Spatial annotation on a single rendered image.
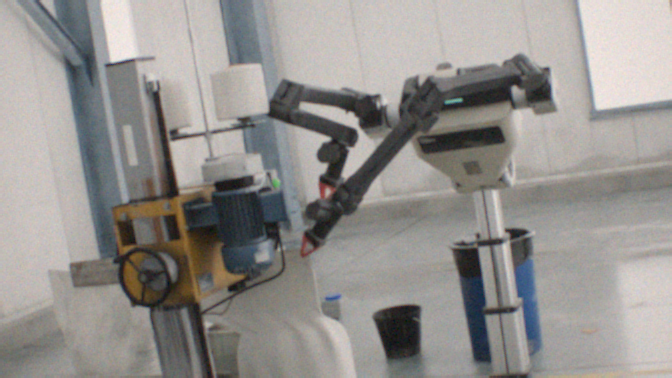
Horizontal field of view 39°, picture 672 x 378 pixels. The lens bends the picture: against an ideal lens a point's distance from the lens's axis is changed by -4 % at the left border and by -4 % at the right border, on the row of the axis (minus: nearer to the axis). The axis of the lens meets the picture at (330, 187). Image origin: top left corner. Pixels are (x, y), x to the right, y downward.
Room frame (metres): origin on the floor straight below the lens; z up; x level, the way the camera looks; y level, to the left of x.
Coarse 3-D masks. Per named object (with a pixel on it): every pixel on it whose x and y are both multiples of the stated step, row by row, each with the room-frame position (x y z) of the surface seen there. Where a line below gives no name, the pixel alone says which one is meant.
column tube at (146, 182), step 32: (128, 64) 2.86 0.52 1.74; (128, 96) 2.86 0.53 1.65; (128, 160) 2.88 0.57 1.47; (160, 160) 2.89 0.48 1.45; (128, 192) 2.89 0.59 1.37; (160, 192) 2.86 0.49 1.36; (160, 224) 2.85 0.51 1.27; (160, 320) 2.88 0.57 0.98; (192, 320) 2.89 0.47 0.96; (160, 352) 2.89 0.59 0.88; (192, 352) 2.86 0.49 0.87
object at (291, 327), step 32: (288, 256) 3.19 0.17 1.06; (224, 288) 3.30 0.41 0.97; (256, 288) 3.25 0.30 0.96; (288, 288) 3.20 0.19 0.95; (224, 320) 3.30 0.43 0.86; (256, 320) 3.24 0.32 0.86; (288, 320) 3.18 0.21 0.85; (320, 320) 3.15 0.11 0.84; (256, 352) 3.20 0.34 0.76; (288, 352) 3.14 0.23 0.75; (320, 352) 3.11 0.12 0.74
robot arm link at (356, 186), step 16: (432, 112) 2.94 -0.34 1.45; (400, 128) 2.98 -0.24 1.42; (416, 128) 2.97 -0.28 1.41; (384, 144) 3.01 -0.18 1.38; (400, 144) 3.00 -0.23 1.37; (368, 160) 3.04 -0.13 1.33; (384, 160) 3.01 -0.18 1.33; (352, 176) 3.06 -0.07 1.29; (368, 176) 3.03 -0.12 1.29; (336, 192) 3.09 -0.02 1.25; (352, 192) 3.05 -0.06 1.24
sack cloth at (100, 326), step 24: (72, 288) 3.56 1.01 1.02; (96, 288) 3.51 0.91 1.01; (120, 288) 3.47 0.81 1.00; (72, 312) 3.54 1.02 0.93; (96, 312) 3.51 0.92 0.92; (120, 312) 3.46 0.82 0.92; (144, 312) 3.42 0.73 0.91; (72, 336) 3.50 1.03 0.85; (96, 336) 3.46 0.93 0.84; (120, 336) 3.41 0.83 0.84; (144, 336) 3.38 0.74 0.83; (72, 360) 3.50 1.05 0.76; (96, 360) 3.43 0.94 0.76; (120, 360) 3.38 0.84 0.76; (144, 360) 3.37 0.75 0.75
